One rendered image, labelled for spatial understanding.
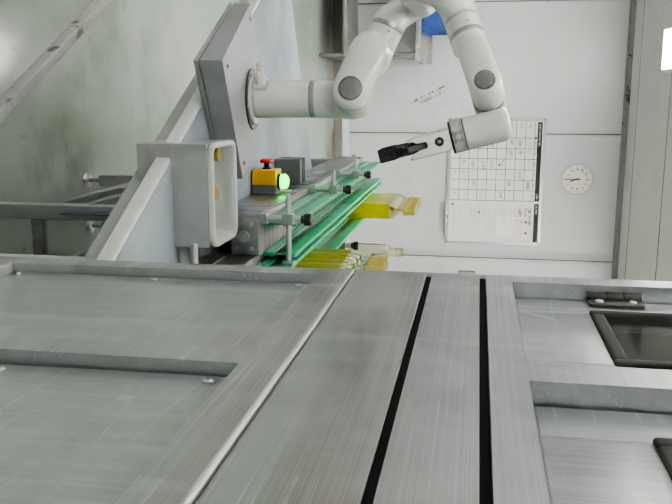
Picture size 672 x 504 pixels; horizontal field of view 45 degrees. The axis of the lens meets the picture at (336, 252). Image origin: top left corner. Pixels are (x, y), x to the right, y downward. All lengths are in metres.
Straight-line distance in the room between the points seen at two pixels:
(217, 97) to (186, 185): 0.27
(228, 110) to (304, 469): 1.49
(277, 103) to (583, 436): 1.58
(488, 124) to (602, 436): 1.30
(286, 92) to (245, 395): 1.52
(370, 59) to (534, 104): 5.89
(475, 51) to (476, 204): 6.01
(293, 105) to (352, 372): 1.46
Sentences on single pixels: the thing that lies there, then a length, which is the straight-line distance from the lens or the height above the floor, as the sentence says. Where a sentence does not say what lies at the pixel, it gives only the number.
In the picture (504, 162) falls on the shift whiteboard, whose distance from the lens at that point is 7.81.
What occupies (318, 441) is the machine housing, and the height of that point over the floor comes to 1.29.
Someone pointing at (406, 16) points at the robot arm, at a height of 1.20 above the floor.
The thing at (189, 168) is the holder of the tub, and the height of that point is 0.79.
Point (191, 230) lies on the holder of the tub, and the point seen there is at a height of 0.79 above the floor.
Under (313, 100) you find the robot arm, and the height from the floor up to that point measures 0.98.
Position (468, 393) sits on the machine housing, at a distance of 0.61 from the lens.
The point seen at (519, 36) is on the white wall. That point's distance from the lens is 7.81.
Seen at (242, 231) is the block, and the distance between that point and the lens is 1.90.
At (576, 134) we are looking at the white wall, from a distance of 7.86.
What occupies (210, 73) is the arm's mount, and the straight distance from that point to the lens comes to 1.88.
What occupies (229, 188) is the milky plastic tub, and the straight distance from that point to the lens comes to 1.87.
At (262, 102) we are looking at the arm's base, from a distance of 2.07.
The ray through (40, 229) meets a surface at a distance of 2.28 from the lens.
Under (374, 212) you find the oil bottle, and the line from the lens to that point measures 3.04.
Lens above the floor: 1.39
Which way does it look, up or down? 10 degrees down
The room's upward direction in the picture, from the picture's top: 92 degrees clockwise
